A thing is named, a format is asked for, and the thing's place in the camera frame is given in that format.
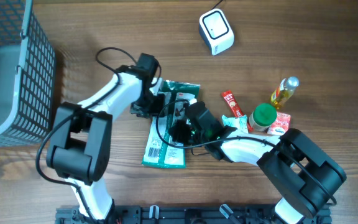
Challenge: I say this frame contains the green lid white jar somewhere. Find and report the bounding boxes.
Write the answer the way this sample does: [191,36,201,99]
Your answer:
[249,103,277,131]

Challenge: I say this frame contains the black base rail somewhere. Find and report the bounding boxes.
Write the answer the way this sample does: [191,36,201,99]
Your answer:
[55,204,333,224]

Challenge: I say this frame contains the yellow oil bottle silver cap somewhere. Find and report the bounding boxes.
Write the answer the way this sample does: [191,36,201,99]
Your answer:
[270,77,300,110]

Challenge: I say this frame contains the green 3M gloves packet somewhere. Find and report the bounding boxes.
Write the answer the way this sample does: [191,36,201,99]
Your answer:
[142,80,200,169]

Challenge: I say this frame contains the white barcode scanner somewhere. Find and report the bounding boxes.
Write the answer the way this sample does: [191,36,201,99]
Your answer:
[198,9,234,55]

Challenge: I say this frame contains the red drink carton cup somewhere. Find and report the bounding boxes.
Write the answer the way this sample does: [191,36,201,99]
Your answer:
[267,112,291,136]

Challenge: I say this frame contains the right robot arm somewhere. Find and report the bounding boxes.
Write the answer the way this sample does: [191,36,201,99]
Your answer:
[168,100,347,223]

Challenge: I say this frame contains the dark grey mesh basket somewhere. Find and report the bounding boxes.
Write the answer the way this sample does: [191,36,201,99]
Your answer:
[0,0,56,147]

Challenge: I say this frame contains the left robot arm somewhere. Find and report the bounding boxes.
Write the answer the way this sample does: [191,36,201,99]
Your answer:
[44,54,163,223]

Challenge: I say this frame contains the black left camera cable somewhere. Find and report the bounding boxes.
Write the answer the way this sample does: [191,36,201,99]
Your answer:
[35,47,138,223]

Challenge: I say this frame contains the black camera cable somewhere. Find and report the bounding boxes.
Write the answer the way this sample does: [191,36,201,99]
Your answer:
[35,47,138,223]
[155,99,338,207]

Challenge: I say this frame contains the red white tube packet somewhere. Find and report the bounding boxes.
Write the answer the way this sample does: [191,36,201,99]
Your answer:
[222,90,253,132]

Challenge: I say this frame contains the black right camera cable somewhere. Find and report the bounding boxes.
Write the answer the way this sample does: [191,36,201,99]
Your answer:
[155,99,338,207]

